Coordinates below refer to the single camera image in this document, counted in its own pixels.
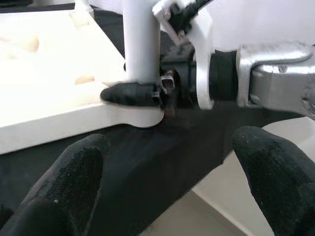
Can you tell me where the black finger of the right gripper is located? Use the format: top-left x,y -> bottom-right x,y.
99,82 -> 158,107

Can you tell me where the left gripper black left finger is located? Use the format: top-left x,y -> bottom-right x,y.
0,134 -> 111,236

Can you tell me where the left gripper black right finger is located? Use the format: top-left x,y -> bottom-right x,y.
232,125 -> 315,236

